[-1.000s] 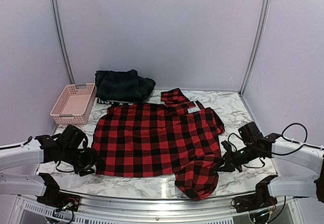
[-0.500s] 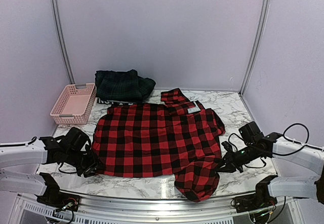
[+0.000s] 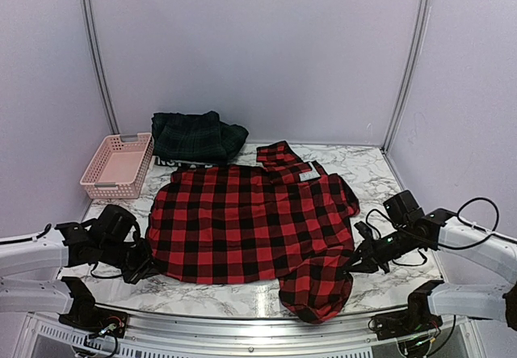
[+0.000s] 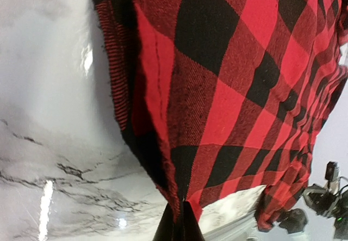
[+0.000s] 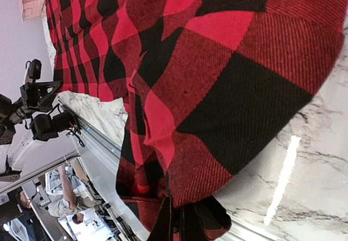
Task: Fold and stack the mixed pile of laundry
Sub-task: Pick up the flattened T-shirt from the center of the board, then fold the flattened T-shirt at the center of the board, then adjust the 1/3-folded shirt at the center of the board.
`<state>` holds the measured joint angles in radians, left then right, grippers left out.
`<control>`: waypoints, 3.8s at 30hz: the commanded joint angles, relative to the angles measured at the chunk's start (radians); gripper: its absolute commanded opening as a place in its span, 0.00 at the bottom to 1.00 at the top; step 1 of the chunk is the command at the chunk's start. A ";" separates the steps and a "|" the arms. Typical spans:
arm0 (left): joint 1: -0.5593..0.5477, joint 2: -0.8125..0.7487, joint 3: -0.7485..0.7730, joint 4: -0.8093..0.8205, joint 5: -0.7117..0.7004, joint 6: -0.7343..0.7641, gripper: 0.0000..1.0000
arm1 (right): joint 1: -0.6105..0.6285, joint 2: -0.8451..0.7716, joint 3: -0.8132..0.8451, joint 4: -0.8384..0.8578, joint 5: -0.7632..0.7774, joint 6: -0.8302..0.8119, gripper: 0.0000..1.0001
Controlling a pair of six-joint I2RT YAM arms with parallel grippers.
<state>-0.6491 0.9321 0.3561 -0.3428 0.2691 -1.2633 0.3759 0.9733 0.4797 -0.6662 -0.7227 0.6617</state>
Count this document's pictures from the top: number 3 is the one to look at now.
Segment aluminium front table rail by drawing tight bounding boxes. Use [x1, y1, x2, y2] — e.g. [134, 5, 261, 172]
[12, 310, 486, 357]

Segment red black plaid shirt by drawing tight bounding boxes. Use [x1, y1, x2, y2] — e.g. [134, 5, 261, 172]
[146, 141, 360, 324]

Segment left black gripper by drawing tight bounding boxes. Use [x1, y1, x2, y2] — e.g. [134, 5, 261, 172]
[100, 238, 165, 285]

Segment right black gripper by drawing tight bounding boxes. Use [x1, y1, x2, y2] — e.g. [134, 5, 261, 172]
[343, 225, 414, 273]

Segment aluminium frame post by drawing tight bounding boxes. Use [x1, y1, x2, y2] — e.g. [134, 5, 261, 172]
[381, 0, 431, 155]
[81, 0, 120, 134]

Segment left aluminium frame post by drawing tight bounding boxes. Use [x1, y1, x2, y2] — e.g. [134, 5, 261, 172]
[81, 0, 120, 134]

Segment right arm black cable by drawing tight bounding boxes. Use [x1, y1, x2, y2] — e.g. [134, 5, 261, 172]
[365, 196, 502, 270]

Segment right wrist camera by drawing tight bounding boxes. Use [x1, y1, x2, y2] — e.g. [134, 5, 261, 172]
[354, 221, 375, 242]

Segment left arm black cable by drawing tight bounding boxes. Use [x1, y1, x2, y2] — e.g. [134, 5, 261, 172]
[23, 222, 56, 242]

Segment pink plastic basket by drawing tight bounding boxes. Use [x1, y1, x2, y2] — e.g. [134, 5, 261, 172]
[80, 133, 153, 200]

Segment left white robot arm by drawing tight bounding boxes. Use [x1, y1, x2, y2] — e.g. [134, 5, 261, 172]
[1, 204, 158, 330]

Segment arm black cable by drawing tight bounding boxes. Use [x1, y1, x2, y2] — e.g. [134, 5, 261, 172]
[23, 222, 56, 242]
[365, 196, 502, 270]

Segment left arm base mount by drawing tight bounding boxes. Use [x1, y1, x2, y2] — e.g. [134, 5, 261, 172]
[58, 306, 129, 338]

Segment green plaid skirt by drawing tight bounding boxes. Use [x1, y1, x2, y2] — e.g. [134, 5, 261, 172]
[151, 111, 249, 164]

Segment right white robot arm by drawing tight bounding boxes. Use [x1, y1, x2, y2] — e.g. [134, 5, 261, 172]
[343, 190, 516, 339]

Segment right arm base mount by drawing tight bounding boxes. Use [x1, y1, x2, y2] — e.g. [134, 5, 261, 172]
[368, 310, 443, 340]

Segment right aluminium frame post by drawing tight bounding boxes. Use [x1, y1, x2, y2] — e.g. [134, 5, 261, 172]
[381, 0, 431, 155]

